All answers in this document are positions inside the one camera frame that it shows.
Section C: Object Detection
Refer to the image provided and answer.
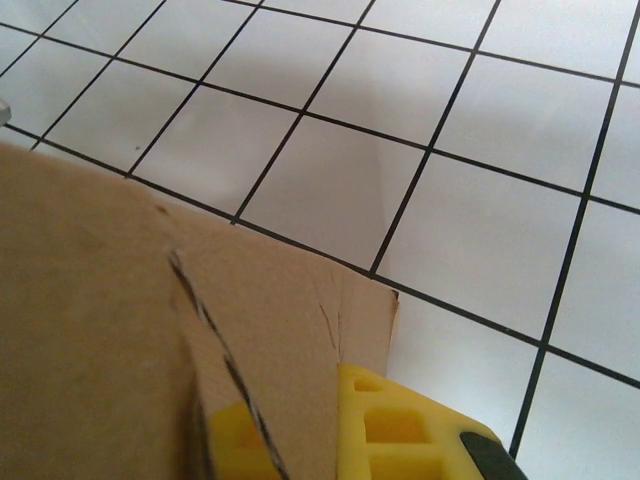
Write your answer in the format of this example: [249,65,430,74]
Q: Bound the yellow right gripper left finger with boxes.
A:
[209,401,291,480]

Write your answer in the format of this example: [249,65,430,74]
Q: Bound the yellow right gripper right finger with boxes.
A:
[337,362,527,480]

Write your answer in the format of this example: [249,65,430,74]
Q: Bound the brown cardboard box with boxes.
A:
[0,139,402,480]

